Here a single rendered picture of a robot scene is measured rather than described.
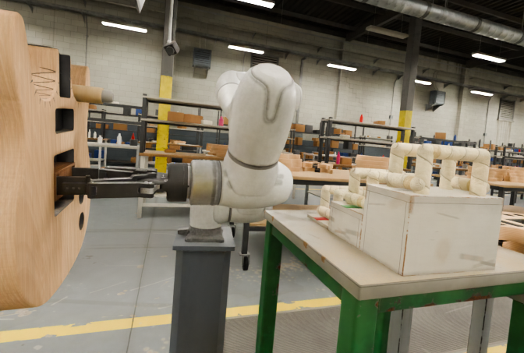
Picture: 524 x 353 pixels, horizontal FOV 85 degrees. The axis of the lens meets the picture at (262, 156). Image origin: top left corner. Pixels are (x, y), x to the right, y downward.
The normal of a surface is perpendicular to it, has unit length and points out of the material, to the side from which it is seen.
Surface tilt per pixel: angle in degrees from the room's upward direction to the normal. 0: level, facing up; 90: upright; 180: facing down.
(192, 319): 90
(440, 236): 90
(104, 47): 90
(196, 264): 90
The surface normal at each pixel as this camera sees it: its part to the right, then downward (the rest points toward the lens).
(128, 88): 0.31, 0.07
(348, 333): -0.95, -0.07
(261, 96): -0.15, 0.17
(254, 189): 0.22, 0.49
